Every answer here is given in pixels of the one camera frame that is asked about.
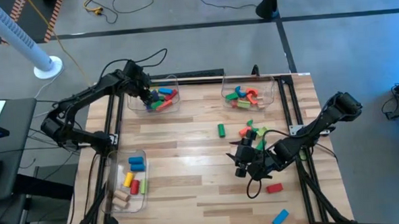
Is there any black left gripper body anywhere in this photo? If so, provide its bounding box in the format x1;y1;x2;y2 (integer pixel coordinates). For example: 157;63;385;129
123;59;152;99

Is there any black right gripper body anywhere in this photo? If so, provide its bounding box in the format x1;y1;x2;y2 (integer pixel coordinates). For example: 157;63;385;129
233;128;278;183

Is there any orange rectangular block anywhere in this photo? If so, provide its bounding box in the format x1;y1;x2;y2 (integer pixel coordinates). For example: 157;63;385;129
156;100;174;112

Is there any red cylinder block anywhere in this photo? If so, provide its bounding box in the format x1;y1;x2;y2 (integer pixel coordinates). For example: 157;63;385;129
129;179;141;196
164;88;179;101

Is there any blue arch block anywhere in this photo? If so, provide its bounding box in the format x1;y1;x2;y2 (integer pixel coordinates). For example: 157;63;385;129
234;85;247;99

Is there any yellow cylinder block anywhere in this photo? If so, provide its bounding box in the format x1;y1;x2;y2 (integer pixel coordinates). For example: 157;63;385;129
123;171;135;188

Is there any clear plastic bin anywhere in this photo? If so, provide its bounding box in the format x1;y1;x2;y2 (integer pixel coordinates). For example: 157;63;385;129
220;74;277;114
126;74;181;117
99;148;151;215

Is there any black power strip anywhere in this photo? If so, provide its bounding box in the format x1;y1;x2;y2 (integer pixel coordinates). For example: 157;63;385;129
149;67;226;81

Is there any black hazard striped mat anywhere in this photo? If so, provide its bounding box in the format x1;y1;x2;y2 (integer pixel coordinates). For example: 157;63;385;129
0;0;66;46

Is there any black desk base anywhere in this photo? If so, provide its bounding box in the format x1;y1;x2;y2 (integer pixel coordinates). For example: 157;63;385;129
14;163;76;203

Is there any gray side desk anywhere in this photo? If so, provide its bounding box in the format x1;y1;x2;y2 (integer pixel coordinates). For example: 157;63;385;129
0;97;41;202

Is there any white tower fan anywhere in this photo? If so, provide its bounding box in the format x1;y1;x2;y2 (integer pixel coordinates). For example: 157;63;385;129
0;0;65;82

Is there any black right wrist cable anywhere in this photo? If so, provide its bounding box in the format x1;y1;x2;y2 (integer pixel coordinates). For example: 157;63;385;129
243;128;294;200

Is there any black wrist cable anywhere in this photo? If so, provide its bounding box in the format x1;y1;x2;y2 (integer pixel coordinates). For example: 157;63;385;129
97;48;170;84
243;128;294;200

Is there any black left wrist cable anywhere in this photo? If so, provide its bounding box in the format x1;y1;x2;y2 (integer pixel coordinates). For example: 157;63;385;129
97;48;170;84

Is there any yellow cord with plug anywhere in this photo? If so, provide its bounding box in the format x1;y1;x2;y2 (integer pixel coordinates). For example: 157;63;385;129
82;0;104;16

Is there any yellow floor cable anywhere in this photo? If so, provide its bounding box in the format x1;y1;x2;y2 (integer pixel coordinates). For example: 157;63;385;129
26;0;94;96

